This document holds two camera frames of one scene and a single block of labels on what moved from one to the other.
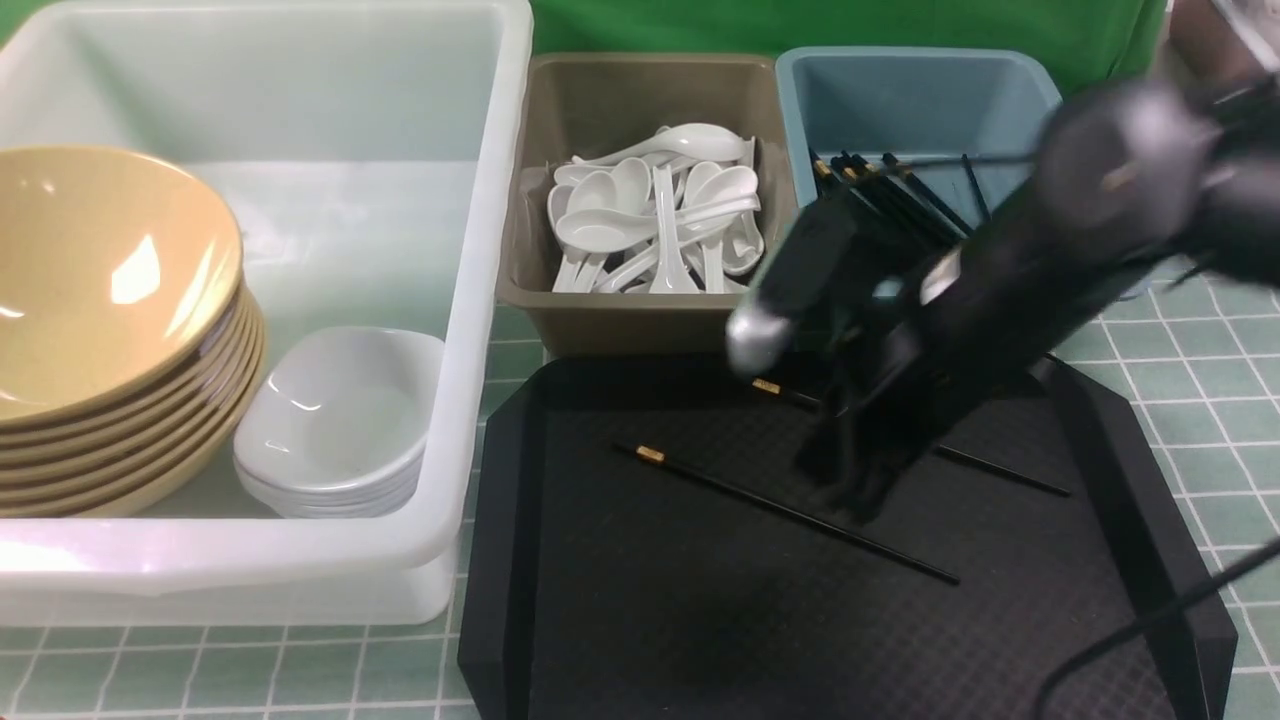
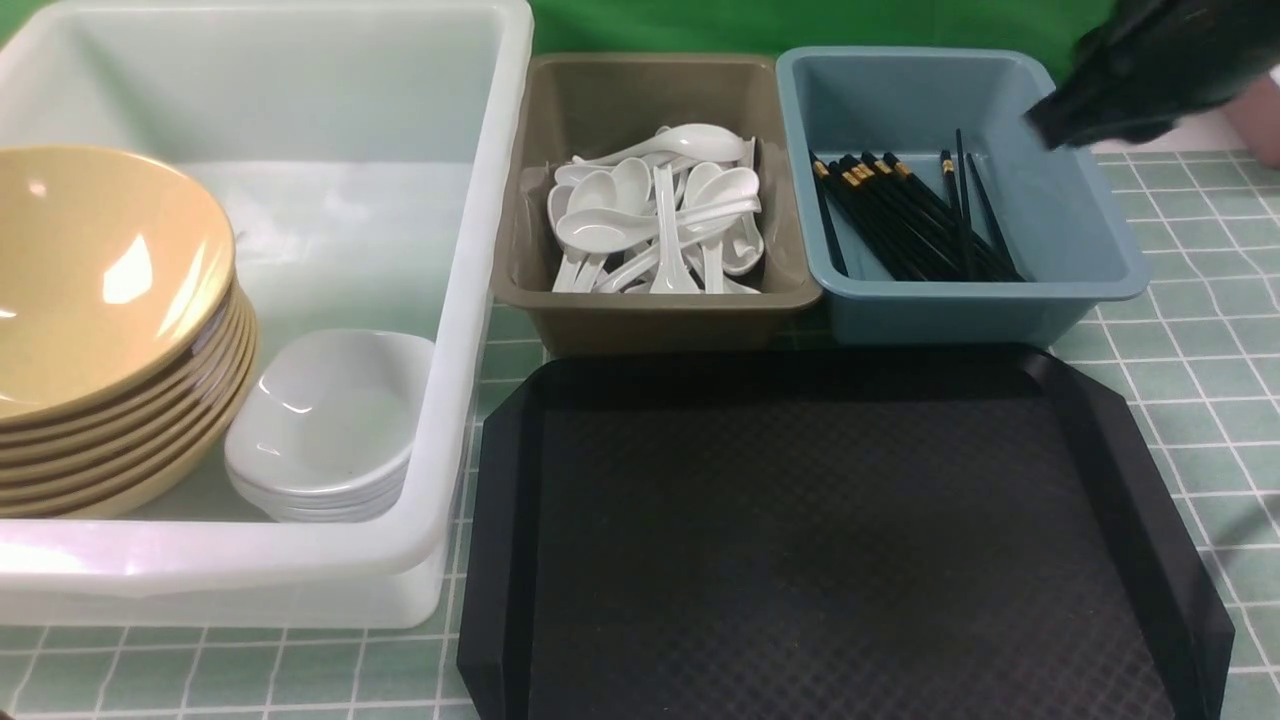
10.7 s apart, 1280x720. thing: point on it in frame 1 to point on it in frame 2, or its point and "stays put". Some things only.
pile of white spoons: [679, 213] stays put
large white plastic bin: [366, 151] stays put
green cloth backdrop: [1100, 44] stays put
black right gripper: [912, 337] to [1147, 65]
